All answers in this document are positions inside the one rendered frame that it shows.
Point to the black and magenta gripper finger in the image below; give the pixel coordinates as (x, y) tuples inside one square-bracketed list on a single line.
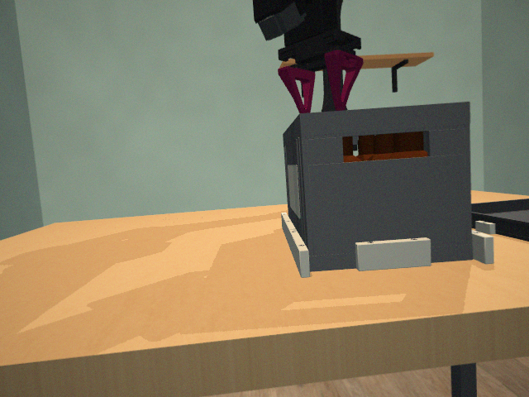
[(307, 79), (336, 61)]

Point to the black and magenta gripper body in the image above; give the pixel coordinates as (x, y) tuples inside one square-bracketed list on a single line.
[(312, 50)]

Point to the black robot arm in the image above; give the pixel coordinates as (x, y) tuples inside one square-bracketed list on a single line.
[(276, 17)]

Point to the brown glass bottle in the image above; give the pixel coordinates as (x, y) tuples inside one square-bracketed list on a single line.
[(407, 145), (348, 150), (383, 146)]

